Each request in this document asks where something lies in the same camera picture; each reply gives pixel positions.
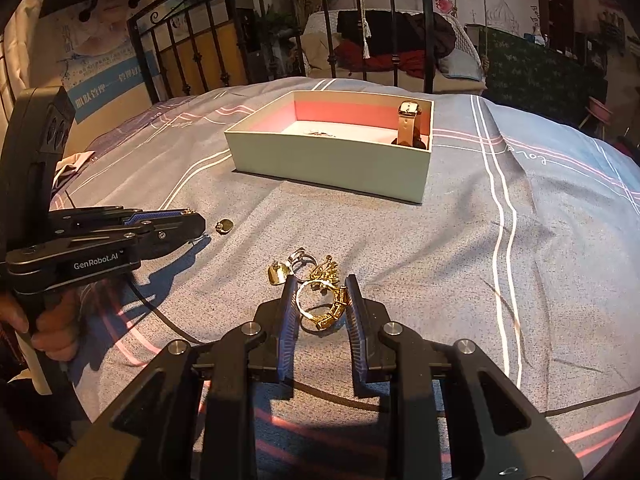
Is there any small gold pendant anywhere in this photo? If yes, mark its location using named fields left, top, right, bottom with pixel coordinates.
left=215, top=218, right=234, bottom=235

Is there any beige strap wristwatch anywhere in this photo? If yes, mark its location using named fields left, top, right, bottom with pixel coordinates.
left=393, top=101, right=426, bottom=150

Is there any gold ring cluster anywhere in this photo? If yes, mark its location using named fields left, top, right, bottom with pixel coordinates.
left=294, top=255, right=349, bottom=332

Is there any open pink-lined gift box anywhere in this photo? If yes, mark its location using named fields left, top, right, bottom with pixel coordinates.
left=224, top=90, right=434, bottom=204

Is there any gold heart charm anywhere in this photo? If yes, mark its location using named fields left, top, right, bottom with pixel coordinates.
left=267, top=260, right=292, bottom=286

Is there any pink small stool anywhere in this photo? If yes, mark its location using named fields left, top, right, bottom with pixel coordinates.
left=578, top=96, right=613, bottom=139

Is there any black iron bed frame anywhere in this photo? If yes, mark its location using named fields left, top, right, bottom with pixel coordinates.
left=127, top=0, right=434, bottom=103

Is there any person's left hand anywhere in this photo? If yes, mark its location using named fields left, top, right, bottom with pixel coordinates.
left=1, top=284, right=113, bottom=367

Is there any red phone booth cabinet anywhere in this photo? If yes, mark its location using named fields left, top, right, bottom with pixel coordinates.
left=538, top=0, right=575, bottom=53

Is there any hanging swing chair with clothes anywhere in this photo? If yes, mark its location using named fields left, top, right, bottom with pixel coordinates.
left=300, top=10, right=486, bottom=96

